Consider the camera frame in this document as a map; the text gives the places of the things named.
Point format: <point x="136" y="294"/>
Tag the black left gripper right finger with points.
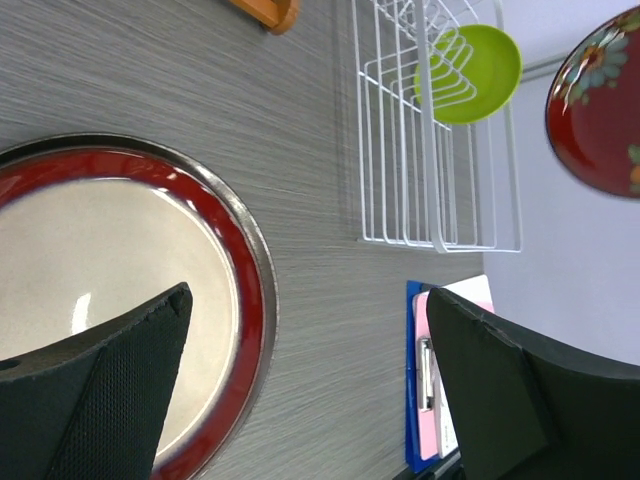
<point x="526" y="406"/>

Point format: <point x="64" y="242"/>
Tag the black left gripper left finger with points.
<point x="93" y="405"/>

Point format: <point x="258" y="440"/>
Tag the large brown rimmed cream plate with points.
<point x="265" y="280"/>

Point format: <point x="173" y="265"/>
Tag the white wire dish rack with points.
<point x="423" y="184"/>

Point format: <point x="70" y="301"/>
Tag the small brown rimmed plate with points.
<point x="592" y="108"/>

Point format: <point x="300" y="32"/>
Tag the orange wooden shelf rack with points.
<point x="277" y="16"/>

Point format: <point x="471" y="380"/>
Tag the pink paper sheet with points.
<point x="424" y="379"/>

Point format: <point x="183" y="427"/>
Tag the blue clipboard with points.
<point x="412" y="453"/>

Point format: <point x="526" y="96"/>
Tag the green plastic plate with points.
<point x="466" y="74"/>

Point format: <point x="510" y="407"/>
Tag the grey aluminium frame post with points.
<point x="542" y="68"/>

